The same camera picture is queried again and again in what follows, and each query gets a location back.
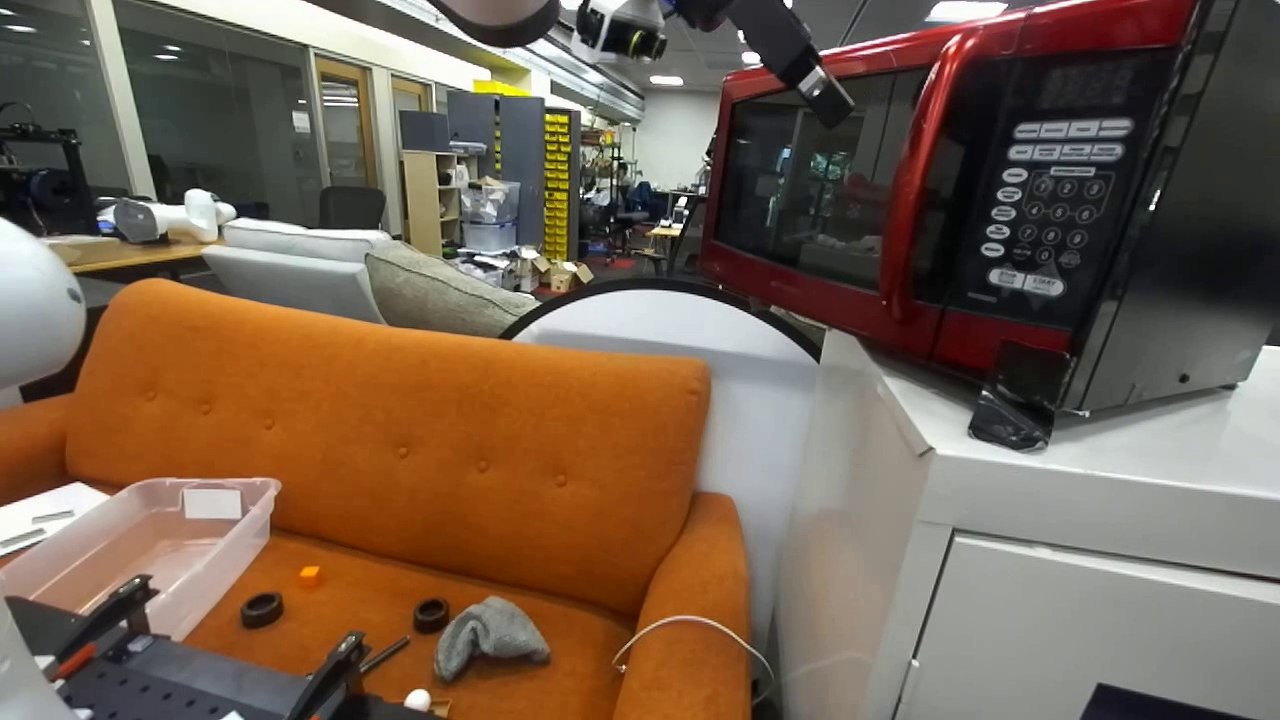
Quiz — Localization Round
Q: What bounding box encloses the white cabinet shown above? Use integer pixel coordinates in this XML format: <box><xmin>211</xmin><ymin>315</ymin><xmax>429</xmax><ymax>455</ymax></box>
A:
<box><xmin>778</xmin><ymin>331</ymin><xmax>1280</xmax><ymax>720</ymax></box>

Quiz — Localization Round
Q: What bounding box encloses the white paper sheet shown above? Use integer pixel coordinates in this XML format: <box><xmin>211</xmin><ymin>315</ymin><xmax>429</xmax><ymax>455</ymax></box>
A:
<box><xmin>0</xmin><ymin>480</ymin><xmax>105</xmax><ymax>555</ymax></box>

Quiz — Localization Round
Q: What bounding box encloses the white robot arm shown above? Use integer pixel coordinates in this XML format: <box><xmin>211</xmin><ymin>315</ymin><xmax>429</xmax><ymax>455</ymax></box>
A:
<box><xmin>432</xmin><ymin>0</ymin><xmax>856</xmax><ymax>128</ymax></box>

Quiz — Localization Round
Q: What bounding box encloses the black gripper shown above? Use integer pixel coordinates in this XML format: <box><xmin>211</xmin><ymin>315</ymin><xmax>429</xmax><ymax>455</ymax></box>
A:
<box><xmin>665</xmin><ymin>0</ymin><xmax>854</xmax><ymax>128</ymax></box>

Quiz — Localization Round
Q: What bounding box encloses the orange fabric sofa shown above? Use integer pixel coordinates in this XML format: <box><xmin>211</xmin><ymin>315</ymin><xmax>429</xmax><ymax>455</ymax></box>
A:
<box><xmin>0</xmin><ymin>280</ymin><xmax>751</xmax><ymax>720</ymax></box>

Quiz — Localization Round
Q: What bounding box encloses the red black microwave body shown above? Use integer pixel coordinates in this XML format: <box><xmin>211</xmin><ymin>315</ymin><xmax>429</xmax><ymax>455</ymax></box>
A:
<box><xmin>699</xmin><ymin>0</ymin><xmax>1280</xmax><ymax>455</ymax></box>

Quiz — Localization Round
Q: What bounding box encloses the white round panel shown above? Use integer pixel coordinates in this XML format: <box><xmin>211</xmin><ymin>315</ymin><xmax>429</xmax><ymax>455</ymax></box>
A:
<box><xmin>506</xmin><ymin>280</ymin><xmax>818</xmax><ymax>644</ymax></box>

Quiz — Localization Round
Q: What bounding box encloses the black ring near bin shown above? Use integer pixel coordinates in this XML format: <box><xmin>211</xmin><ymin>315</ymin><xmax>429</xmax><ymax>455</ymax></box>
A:
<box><xmin>236</xmin><ymin>589</ymin><xmax>289</xmax><ymax>632</ymax></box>

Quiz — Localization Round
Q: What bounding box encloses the clear plastic bin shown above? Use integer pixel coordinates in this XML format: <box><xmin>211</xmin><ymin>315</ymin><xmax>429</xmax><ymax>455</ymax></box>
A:
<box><xmin>0</xmin><ymin>474</ymin><xmax>281</xmax><ymax>640</ymax></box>

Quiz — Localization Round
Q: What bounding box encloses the red microwave door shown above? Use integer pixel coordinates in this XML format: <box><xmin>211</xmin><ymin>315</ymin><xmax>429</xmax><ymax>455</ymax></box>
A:
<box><xmin>699</xmin><ymin>29</ymin><xmax>966</xmax><ymax>357</ymax></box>

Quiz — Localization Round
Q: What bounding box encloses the grey cushion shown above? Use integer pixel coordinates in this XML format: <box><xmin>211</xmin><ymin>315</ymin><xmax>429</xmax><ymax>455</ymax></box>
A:
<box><xmin>363</xmin><ymin>243</ymin><xmax>537</xmax><ymax>336</ymax></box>

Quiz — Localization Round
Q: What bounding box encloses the white cable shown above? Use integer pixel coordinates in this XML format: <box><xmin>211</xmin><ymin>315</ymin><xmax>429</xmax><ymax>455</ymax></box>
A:
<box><xmin>609</xmin><ymin>613</ymin><xmax>779</xmax><ymax>705</ymax></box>

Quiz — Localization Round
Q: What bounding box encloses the metal T-shaped tool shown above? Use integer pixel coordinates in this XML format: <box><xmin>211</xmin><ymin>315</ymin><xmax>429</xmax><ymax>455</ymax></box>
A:
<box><xmin>362</xmin><ymin>635</ymin><xmax>411</xmax><ymax>674</ymax></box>

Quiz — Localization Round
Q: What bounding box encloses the grey crumpled cloth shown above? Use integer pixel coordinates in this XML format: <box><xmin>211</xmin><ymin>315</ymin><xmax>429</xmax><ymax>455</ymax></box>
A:
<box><xmin>432</xmin><ymin>594</ymin><xmax>551</xmax><ymax>681</ymax></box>

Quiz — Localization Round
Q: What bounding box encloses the white ball on card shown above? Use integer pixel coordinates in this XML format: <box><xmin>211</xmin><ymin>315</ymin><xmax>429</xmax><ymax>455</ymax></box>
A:
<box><xmin>406</xmin><ymin>686</ymin><xmax>432</xmax><ymax>711</ymax></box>

